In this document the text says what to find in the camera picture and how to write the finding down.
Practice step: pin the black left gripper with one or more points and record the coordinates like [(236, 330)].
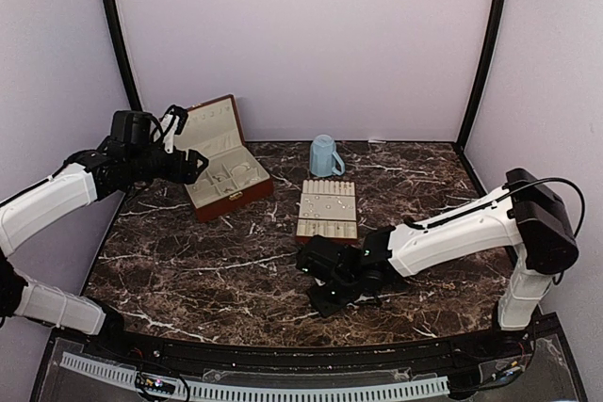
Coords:
[(188, 175)]

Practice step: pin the white perforated cable rail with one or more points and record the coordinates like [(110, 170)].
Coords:
[(157, 387)]

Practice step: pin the light blue faceted mug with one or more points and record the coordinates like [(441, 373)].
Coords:
[(324, 158)]

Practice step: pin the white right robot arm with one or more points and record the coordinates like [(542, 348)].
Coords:
[(524, 214)]

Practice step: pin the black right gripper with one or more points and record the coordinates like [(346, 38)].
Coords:
[(322, 306)]

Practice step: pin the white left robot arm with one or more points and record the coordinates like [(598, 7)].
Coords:
[(28, 213)]

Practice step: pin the open red jewelry box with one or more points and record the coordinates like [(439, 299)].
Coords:
[(233, 177)]

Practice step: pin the red jewelry display tray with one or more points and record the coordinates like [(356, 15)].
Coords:
[(327, 208)]

